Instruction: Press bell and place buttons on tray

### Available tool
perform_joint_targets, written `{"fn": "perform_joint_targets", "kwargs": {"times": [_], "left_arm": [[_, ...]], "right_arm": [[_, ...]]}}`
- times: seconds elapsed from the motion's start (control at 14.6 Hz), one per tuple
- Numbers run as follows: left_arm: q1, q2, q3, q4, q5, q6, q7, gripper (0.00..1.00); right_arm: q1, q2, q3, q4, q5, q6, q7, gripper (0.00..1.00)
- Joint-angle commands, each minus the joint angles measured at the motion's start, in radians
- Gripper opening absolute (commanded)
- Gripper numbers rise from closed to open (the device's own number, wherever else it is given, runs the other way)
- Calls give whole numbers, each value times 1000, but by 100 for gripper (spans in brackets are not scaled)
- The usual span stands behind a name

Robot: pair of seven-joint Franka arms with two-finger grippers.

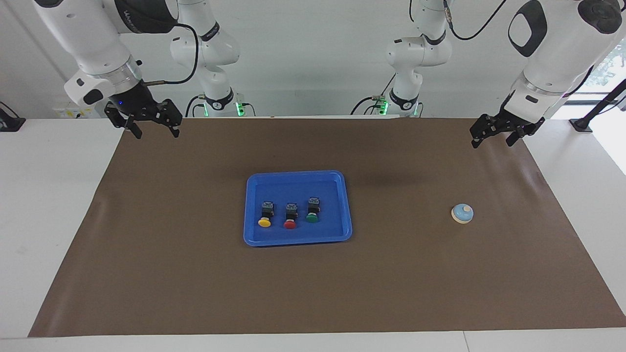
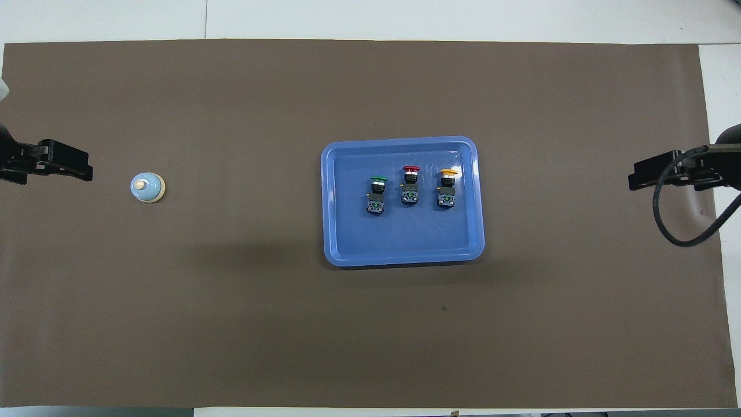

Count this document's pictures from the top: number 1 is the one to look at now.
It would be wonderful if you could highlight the light blue desk bell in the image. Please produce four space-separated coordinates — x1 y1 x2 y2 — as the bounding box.
450 203 474 224

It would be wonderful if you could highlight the yellow push button switch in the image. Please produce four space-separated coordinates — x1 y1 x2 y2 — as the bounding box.
258 201 275 228

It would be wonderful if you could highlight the red push button switch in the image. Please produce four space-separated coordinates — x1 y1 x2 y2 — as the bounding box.
283 202 299 230

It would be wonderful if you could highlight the blue plastic tray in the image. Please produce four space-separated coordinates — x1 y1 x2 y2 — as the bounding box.
243 170 353 247

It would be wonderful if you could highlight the bright window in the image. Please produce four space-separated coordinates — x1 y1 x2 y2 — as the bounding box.
567 37 626 106

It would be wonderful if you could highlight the brown table mat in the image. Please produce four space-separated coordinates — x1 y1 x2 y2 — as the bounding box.
28 116 626 338

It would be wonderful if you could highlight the black base cable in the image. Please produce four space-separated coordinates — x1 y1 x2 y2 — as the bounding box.
184 95 207 118
350 73 397 116

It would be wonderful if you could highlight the white wall outlet box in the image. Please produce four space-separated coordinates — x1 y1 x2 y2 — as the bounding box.
51 95 106 119

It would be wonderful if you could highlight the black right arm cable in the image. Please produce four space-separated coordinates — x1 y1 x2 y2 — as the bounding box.
144 22 201 87

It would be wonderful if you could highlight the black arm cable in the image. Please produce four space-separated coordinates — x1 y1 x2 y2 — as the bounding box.
144 22 201 87
443 0 595 98

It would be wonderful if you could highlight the black camera stand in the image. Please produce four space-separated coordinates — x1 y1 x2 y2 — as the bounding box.
569 78 626 132

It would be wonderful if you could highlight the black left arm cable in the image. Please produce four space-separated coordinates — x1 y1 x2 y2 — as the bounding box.
443 0 595 98

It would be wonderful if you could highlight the black clamp mount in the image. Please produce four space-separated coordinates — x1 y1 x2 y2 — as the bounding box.
0 102 26 132

